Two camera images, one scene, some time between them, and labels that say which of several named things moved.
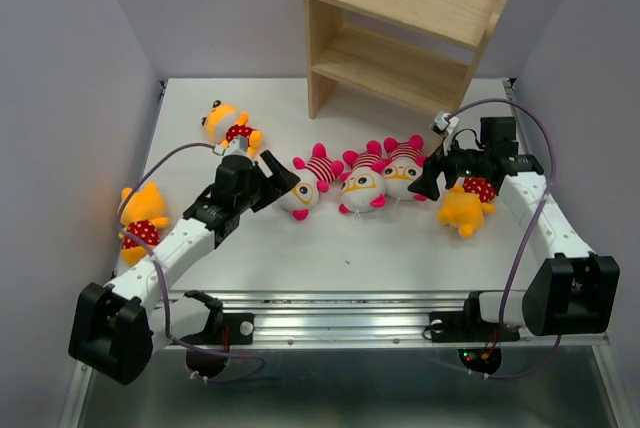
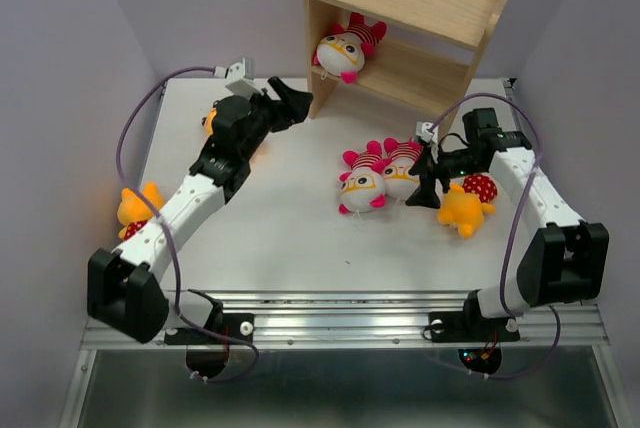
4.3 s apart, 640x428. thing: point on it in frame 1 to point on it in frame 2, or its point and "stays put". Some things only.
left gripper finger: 264,193 to 279,124
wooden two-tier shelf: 408,24 stays put
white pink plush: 365,184 stays put
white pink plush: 314,177 to 342,51
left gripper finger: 282,177 to 295,103
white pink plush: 405,163 stays put
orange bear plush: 143,215 stays put
